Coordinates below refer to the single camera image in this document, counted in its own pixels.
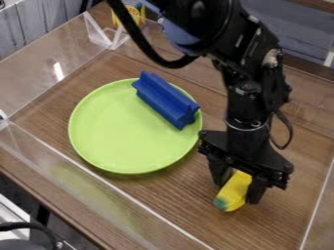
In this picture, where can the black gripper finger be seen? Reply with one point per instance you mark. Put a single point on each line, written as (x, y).
(221, 171)
(257, 190)

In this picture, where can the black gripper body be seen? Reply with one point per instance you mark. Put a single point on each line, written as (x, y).
(248, 152)

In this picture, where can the yellow toy banana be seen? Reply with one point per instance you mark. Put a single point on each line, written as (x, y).
(232, 197)

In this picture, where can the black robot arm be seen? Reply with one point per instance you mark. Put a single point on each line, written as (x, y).
(217, 29)

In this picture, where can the green round plate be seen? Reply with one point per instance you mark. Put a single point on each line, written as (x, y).
(121, 135)

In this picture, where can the blue plastic block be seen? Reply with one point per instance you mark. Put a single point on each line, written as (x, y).
(166, 99)

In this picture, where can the yellow labelled can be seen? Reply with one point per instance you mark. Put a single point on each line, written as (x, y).
(137, 11)

